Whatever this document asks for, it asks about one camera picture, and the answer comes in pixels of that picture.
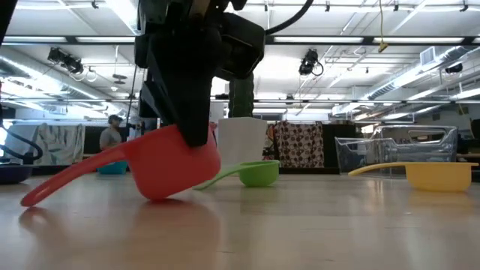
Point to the green cactus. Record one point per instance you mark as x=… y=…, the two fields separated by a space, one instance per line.
x=241 y=97

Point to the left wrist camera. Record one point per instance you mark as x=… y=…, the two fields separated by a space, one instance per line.
x=242 y=45

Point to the red measuring cup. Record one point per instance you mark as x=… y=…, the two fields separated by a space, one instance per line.
x=161 y=168

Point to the silver tarp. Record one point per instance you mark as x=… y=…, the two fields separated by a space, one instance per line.
x=56 y=144

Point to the light blue measuring cup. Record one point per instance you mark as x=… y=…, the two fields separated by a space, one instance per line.
x=112 y=168

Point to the black horizontal rig beam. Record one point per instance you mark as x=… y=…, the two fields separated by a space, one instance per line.
x=337 y=101

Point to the person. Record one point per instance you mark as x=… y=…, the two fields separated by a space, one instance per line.
x=110 y=137

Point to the clear plastic basket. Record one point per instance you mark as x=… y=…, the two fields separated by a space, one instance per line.
x=397 y=150

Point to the black table frame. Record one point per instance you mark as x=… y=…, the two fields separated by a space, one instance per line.
x=307 y=170

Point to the brown dotted cloth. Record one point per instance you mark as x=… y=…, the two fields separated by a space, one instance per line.
x=300 y=144

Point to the yellow measuring cup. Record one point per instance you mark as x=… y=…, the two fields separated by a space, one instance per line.
x=438 y=178

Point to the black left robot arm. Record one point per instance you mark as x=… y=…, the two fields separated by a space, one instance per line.
x=5 y=15

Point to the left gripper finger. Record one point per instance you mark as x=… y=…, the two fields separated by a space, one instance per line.
x=195 y=112
x=155 y=101

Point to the white hexagonal plant pot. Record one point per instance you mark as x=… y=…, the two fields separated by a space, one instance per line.
x=242 y=142

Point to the overhead rig light bar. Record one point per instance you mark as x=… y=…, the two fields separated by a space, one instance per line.
x=318 y=39

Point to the green measuring cup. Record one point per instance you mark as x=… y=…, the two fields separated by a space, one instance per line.
x=258 y=174

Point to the purple measuring cup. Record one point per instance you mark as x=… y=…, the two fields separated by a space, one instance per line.
x=13 y=174

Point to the hanging black spotlight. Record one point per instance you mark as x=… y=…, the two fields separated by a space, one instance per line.
x=453 y=68
x=63 y=60
x=308 y=62

